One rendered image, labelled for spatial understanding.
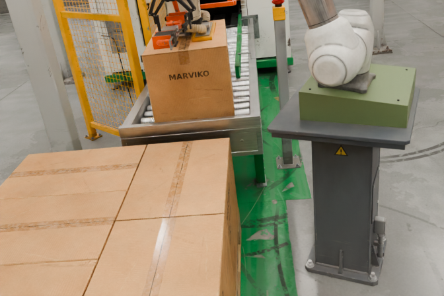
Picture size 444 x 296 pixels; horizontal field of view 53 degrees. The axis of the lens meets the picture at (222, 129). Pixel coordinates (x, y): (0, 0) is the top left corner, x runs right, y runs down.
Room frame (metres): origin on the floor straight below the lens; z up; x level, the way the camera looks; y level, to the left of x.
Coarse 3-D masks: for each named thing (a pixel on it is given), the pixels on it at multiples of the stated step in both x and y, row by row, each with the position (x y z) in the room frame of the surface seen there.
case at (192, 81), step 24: (216, 24) 2.51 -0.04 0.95; (168, 48) 2.11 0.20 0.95; (192, 48) 2.06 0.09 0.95; (216, 48) 2.04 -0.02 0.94; (168, 72) 2.05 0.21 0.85; (192, 72) 2.04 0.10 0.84; (216, 72) 2.04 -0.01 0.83; (168, 96) 2.05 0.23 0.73; (192, 96) 2.04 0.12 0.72; (216, 96) 2.04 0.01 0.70; (168, 120) 2.05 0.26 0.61
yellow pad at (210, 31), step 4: (204, 20) 2.41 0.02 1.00; (212, 24) 2.43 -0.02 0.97; (208, 28) 2.33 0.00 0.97; (212, 28) 2.34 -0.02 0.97; (208, 32) 2.24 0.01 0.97; (212, 32) 2.25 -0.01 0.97; (196, 36) 2.20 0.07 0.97; (200, 36) 2.20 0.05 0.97; (204, 36) 2.19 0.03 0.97; (208, 36) 2.18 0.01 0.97; (212, 36) 2.19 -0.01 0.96; (192, 40) 2.18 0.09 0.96; (196, 40) 2.18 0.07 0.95; (200, 40) 2.18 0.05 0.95; (204, 40) 2.18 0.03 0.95
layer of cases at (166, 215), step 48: (192, 144) 1.88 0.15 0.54; (0, 192) 1.66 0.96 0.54; (48, 192) 1.61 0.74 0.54; (96, 192) 1.56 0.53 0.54; (144, 192) 1.51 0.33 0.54; (192, 192) 1.47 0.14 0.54; (0, 240) 1.32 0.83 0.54; (48, 240) 1.28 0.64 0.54; (96, 240) 1.25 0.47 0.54; (144, 240) 1.21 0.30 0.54; (192, 240) 1.18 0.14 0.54; (0, 288) 1.07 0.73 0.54; (48, 288) 1.05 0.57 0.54; (96, 288) 1.02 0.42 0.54; (144, 288) 1.00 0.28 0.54; (192, 288) 0.97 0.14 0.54
